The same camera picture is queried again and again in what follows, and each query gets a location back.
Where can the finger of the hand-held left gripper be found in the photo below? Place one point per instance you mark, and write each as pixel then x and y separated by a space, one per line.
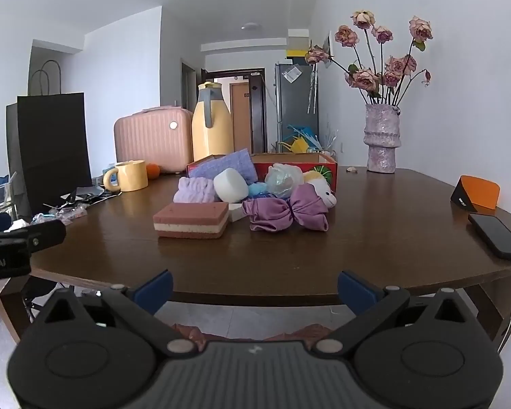
pixel 42 235

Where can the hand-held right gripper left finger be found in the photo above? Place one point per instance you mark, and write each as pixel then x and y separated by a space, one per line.
pixel 155 292

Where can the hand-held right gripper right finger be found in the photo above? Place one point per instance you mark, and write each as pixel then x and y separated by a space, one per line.
pixel 357 292

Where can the pink layered sponge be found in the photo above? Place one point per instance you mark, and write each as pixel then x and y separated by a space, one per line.
pixel 191 217

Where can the purple fluffy headband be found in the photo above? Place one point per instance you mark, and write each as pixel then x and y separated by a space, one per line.
pixel 191 191

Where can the white yellow plush toy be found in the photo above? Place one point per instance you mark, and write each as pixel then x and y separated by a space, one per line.
pixel 323 189

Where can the purple satin scrunchie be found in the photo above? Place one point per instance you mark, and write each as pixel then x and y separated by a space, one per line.
pixel 285 211

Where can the white round sponge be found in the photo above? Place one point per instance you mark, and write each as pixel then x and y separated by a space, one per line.
pixel 231 185

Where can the red printed cardboard box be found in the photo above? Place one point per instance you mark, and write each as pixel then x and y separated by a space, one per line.
pixel 289 158

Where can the purple towel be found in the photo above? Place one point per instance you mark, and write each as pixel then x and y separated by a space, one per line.
pixel 234 164

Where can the light blue soft item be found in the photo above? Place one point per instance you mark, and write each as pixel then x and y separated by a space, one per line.
pixel 257 189

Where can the clear plastic packet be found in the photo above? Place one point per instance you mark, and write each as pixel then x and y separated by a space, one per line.
pixel 64 214

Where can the black monitor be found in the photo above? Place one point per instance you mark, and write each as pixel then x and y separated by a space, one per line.
pixel 12 157

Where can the black paper bag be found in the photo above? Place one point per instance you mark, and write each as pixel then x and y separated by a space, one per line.
pixel 51 145

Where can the yellow mug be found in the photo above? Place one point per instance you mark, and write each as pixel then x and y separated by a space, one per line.
pixel 132 175

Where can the white flat sponge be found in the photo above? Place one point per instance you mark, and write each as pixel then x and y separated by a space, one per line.
pixel 237 212

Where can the orange fruit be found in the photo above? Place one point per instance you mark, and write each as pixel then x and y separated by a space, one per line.
pixel 153 171

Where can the pink suitcase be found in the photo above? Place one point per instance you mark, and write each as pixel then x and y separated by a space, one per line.
pixel 147 140

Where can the black smartphone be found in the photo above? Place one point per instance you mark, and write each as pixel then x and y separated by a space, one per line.
pixel 496 234

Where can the orange black speaker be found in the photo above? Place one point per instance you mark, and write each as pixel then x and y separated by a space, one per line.
pixel 479 191

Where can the purple textured vase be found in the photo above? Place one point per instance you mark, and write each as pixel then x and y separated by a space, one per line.
pixel 382 136

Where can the cluttered storage cart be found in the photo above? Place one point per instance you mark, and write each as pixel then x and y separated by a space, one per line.
pixel 300 142

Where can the yellow thermos jug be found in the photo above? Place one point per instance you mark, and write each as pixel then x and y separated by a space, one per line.
pixel 213 136

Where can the grey refrigerator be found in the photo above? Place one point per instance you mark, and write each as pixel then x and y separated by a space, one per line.
pixel 296 106

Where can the brown door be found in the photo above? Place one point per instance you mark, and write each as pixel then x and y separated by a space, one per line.
pixel 239 115

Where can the dried pink roses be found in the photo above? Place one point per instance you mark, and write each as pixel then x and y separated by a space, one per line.
pixel 366 79

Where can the white yellow box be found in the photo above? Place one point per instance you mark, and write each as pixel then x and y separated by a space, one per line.
pixel 299 40

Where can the round ceiling light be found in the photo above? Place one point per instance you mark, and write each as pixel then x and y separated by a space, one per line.
pixel 250 26

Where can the dark wooden door frame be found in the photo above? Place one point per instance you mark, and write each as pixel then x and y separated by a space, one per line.
pixel 257 110

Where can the wall picture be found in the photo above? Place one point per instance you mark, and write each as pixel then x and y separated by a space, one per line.
pixel 328 44

